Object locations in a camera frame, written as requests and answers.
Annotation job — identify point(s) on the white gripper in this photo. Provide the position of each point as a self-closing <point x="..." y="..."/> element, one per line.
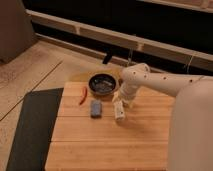
<point x="126" y="100"/>

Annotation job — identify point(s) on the dark ceramic bowl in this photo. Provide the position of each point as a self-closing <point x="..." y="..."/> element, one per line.
<point x="102" y="84"/>

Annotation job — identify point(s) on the blue sponge block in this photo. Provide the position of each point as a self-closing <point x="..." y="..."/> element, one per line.
<point x="95" y="108"/>

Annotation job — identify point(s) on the red chili pepper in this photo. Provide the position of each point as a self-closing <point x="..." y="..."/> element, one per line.
<point x="84" y="95"/>

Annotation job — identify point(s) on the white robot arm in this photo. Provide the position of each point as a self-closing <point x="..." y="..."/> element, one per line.
<point x="190" y="144"/>

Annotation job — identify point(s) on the dark floor mat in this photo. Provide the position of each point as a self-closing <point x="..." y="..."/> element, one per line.
<point x="34" y="130"/>

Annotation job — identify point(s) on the white plastic bottle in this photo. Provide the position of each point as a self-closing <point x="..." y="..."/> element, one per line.
<point x="119" y="110"/>

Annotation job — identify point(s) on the brown cabinet corner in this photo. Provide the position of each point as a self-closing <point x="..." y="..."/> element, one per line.
<point x="16" y="31"/>

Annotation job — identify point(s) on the wooden shelf rail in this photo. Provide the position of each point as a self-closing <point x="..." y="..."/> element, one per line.
<point x="155" y="48"/>

